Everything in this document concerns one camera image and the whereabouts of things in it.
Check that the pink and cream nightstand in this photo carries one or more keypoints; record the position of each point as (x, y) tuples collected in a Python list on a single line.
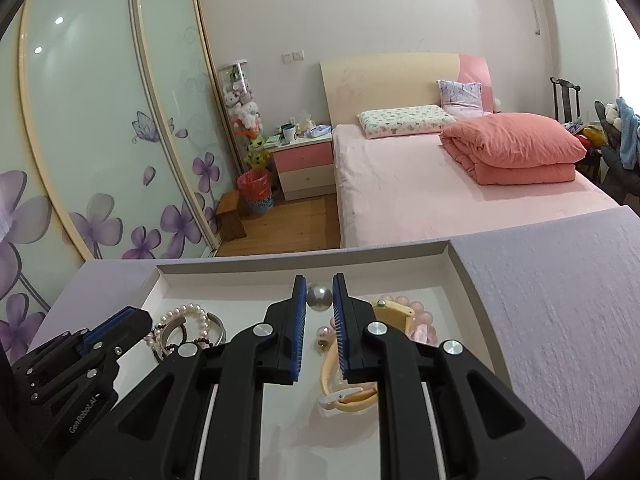
[(302, 170)]

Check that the purple cloth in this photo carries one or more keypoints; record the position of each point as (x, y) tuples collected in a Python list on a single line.
[(550, 310)]

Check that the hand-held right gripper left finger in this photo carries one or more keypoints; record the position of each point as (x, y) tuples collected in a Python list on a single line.
[(299, 330)]

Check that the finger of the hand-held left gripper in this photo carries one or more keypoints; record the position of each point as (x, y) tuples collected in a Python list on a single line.
[(112, 324)]

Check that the folded salmon quilt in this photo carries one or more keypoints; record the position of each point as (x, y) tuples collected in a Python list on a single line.
[(510, 145)]

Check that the floral glass sliding wardrobe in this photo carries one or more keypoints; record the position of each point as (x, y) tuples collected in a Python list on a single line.
[(100, 135)]

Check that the cream hair clip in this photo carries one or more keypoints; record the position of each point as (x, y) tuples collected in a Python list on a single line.
[(395, 312)]

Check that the grey pearl earring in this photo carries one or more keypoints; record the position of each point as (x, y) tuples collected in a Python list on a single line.
[(319, 296)]

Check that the green and yellow plush toy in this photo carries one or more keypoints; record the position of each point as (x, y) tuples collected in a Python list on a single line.
[(257, 152)]

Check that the bed with pink sheet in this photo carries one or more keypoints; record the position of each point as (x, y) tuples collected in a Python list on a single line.
[(400, 195)]

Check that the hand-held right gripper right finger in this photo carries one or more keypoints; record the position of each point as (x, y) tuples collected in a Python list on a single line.
[(339, 330)]

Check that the dark wooden chair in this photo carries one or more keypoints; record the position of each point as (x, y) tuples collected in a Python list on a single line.
[(565, 100)]

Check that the green book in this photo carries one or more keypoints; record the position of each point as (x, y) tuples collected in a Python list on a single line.
[(274, 141)]

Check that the white mug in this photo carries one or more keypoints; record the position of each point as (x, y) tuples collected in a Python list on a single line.
[(288, 132)]

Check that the blue and white cloth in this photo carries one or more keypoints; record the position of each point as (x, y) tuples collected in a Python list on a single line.
[(317, 131)]

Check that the colourful toys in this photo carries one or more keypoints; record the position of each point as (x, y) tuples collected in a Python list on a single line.
[(590, 135)]

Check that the white shallow tray box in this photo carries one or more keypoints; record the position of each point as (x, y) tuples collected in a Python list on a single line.
[(320, 450)]

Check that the cream and pink headboard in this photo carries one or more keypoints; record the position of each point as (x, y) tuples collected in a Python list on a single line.
[(380, 80)]

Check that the air conditioner pipe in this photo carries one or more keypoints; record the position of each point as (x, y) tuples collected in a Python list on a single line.
[(537, 5)]

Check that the small wooden stool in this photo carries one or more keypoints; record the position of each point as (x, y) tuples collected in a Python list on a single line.
[(230, 215)]

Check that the small white pearl earring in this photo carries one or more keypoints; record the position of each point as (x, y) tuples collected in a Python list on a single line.
[(326, 332)]

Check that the flat patterned pillow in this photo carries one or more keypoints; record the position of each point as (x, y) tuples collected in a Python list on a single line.
[(400, 121)]

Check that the white wall switch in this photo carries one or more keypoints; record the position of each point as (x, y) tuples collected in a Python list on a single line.
[(292, 56)]

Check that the clear tube of plush toys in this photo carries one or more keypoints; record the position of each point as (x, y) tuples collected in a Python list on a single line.
[(242, 110)]

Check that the purple print pillow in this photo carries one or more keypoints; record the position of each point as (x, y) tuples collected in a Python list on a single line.
[(460, 95)]

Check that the bin with red bag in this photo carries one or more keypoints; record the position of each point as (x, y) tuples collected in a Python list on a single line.
[(252, 187)]

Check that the blue clothes on chair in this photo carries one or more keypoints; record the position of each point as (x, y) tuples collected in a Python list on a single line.
[(615, 170)]

